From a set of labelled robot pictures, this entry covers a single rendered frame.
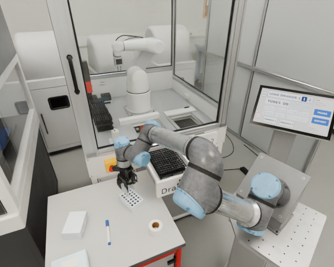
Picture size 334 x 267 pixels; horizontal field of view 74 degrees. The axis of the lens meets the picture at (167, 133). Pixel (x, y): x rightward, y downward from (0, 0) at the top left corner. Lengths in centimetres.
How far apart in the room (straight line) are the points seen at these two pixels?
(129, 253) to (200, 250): 99
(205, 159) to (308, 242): 82
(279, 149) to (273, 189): 98
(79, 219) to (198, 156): 78
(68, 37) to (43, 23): 317
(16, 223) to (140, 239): 59
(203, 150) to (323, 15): 205
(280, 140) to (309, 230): 76
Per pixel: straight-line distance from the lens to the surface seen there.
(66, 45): 116
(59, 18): 114
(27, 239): 154
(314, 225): 145
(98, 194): 143
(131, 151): 102
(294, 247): 132
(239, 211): 90
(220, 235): 217
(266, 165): 129
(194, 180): 69
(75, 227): 125
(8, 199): 125
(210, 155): 70
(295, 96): 185
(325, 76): 254
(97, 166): 145
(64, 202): 146
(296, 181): 126
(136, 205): 128
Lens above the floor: 177
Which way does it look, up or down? 32 degrees down
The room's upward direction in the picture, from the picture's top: straight up
